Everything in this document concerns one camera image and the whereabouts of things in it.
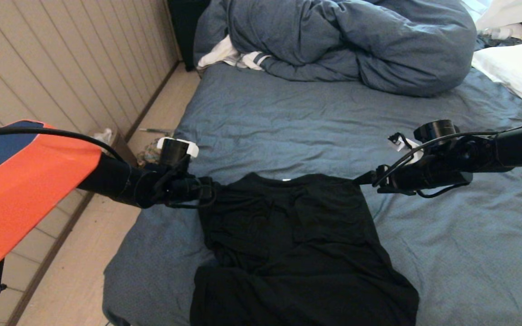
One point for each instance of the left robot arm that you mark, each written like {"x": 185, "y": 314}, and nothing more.
{"x": 25, "y": 194}

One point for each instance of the black t-shirt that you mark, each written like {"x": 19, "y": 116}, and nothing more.
{"x": 288, "y": 249}

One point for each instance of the thin grey stick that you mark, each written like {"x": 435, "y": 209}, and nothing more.
{"x": 152, "y": 131}

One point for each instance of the white striped cloth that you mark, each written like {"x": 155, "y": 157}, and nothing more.
{"x": 218, "y": 54}

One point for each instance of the blue bed sheet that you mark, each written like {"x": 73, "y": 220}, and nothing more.
{"x": 333, "y": 127}

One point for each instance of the brown trash bin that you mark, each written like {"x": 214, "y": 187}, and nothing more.
{"x": 123, "y": 147}

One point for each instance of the clear plastic bin liner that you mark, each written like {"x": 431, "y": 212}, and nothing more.
{"x": 103, "y": 135}

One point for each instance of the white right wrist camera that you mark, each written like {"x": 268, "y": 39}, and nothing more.
{"x": 406, "y": 147}

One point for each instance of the blue crumpled duvet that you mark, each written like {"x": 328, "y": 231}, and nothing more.
{"x": 356, "y": 40}

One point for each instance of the black nightstand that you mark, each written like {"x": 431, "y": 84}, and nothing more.
{"x": 181, "y": 27}

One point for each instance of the left wrist motor cylinder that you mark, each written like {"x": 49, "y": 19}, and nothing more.
{"x": 175, "y": 151}

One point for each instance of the white pillow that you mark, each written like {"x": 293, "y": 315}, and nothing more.
{"x": 519, "y": 70}

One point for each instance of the dark grey crumpled cloth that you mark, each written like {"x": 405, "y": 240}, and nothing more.
{"x": 492, "y": 44}

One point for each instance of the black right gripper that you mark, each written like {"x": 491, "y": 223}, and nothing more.
{"x": 424, "y": 174}

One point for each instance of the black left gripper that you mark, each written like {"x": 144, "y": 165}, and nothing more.
{"x": 184, "y": 188}

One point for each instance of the wrist motor cylinder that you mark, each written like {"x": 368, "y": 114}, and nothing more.
{"x": 437, "y": 131}
{"x": 175, "y": 151}

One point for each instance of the right wrist motor cylinder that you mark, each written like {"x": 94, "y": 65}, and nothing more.
{"x": 437, "y": 131}

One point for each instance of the white blanket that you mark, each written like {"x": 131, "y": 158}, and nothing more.
{"x": 514, "y": 11}

